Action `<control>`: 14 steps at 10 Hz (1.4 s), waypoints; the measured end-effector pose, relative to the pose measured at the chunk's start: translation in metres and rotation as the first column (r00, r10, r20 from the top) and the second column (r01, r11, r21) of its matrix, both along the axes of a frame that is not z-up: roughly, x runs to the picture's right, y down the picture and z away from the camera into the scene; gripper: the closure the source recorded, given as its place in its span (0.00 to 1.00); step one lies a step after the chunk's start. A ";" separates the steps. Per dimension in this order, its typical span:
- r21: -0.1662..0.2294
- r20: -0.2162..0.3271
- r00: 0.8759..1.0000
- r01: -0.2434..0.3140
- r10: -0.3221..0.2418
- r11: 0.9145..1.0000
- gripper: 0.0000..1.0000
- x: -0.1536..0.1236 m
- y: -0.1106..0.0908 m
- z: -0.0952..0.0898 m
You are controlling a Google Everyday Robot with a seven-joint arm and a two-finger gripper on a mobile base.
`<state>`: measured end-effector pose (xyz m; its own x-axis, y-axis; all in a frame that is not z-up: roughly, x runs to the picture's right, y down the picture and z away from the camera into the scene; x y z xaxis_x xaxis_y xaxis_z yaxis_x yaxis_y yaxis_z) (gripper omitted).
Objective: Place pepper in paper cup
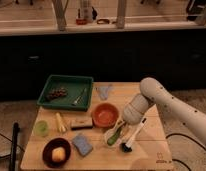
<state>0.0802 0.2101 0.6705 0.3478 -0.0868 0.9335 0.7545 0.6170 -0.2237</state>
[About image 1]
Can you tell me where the green plastic tray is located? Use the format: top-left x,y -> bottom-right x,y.
37,75 -> 93,111

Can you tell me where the black and white brush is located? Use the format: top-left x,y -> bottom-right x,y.
121,118 -> 146,153

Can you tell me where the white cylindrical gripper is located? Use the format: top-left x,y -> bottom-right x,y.
115,94 -> 150,138

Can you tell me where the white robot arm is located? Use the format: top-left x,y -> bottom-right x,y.
122,77 -> 206,146

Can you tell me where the dark brown bowl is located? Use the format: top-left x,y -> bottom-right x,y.
42,138 -> 71,168

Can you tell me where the bunch of dark grapes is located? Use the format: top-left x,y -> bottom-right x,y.
45,88 -> 67,101

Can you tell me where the green small cup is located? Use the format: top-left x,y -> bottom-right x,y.
33,120 -> 48,137

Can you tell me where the metal fork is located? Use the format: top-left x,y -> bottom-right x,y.
72,88 -> 87,106

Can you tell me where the black pole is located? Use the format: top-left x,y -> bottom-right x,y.
9,122 -> 20,171

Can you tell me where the orange bowl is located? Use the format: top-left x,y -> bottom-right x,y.
91,103 -> 119,128

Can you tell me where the wooden block eraser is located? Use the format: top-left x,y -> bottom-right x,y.
70,117 -> 93,130

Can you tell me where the green pepper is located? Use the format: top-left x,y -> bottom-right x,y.
107,128 -> 121,146

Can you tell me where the blue sponge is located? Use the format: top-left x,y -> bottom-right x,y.
72,134 -> 93,157

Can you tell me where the black cable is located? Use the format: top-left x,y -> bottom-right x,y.
165,132 -> 206,171

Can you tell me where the yellow round fruit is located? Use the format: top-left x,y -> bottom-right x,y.
52,147 -> 65,162

